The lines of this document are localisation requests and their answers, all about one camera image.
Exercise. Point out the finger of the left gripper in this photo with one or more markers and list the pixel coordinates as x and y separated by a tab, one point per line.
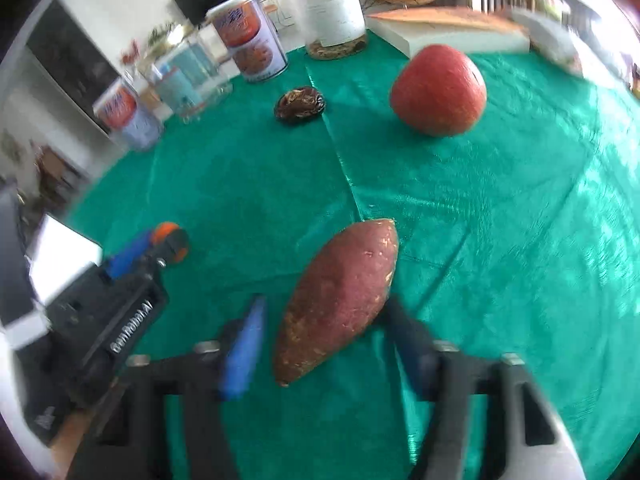
150	263
121	262

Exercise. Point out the orange covered book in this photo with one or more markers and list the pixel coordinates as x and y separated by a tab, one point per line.
468	31

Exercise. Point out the potted green plant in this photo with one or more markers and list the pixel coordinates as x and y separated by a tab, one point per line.
159	33

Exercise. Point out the red labelled can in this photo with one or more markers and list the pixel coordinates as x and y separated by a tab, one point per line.
249	37
120	108

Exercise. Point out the white jar black lid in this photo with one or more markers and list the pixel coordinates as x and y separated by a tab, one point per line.
330	29

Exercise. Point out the red labelled can near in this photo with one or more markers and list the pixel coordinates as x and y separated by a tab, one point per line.
249	37

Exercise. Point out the small orange mandarin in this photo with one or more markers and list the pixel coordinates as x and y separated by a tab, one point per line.
170	242

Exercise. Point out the red labelled can far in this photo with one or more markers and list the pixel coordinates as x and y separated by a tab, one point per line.
120	108

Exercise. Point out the white cardboard box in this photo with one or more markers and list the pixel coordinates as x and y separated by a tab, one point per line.
57	255

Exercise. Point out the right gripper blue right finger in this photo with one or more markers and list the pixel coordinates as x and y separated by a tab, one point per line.
416	349

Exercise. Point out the reddish sweet potato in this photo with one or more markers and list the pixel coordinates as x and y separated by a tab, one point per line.
340	293

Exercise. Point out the red flower vase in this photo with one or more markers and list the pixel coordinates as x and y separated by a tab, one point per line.
129	56

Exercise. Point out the red apple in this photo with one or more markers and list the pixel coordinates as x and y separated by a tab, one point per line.
440	92

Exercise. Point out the dark tall cabinet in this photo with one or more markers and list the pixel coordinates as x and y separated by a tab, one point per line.
70	57

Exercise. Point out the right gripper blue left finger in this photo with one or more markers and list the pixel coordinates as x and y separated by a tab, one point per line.
241	344

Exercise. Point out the person's left hand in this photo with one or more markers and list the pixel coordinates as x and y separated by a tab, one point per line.
66	443

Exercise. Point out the white snack bag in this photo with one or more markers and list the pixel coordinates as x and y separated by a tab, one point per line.
549	38

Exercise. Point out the green tablecloth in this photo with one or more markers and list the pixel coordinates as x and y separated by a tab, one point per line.
519	236

